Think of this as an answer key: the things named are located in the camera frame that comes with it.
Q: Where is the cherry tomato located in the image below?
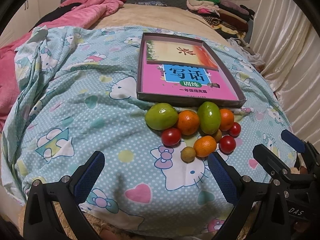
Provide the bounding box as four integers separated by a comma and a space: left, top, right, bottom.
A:
228, 122, 241, 138
161, 127, 182, 146
219, 135, 236, 155

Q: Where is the brown longan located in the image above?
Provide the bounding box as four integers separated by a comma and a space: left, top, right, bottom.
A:
181, 146, 196, 163
212, 129, 222, 143

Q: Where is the orange tangerine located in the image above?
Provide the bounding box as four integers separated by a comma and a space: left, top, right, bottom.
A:
193, 135, 217, 158
219, 108, 234, 132
176, 110, 200, 135

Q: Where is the green mango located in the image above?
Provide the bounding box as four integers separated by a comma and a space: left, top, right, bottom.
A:
145, 103, 178, 131
197, 101, 221, 135

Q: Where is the white crumpled cloth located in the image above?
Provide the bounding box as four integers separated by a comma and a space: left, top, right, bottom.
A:
227, 37, 265, 67

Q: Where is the cream curtain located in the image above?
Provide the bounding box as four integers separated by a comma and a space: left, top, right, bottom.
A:
251, 0, 319, 146

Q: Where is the blue hello kitty quilt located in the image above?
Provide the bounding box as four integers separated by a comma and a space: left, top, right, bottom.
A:
1, 25, 298, 238

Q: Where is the orange cream book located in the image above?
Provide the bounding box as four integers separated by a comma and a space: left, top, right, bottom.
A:
145, 40, 219, 71

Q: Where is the pink workbook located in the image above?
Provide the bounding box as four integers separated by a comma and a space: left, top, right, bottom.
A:
139, 63, 238, 100

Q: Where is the pile of folded clothes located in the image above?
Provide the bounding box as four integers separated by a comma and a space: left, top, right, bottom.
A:
186, 0, 255, 42

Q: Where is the beige bed blanket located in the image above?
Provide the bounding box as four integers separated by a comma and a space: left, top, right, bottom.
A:
90, 4, 229, 46

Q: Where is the black garment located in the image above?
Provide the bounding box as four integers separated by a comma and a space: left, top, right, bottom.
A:
29, 3, 81, 32

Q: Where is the pink quilt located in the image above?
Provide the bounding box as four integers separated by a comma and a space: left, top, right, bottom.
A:
1, 0, 126, 129

